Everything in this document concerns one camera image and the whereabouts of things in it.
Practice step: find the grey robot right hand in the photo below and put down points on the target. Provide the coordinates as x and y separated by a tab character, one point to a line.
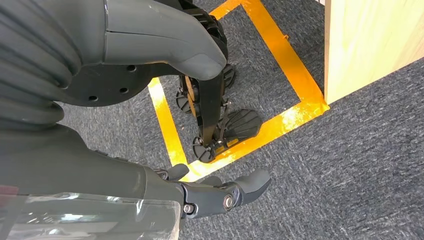
82	172

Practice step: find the grey robot leg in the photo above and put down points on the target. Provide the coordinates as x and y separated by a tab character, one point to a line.
159	33

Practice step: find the black robot foot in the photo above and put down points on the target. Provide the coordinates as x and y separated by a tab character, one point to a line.
242	124

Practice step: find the yellow floor tape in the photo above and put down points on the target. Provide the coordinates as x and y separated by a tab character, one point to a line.
298	79

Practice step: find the pale wooden desk panel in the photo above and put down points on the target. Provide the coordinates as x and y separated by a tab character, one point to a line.
364	43

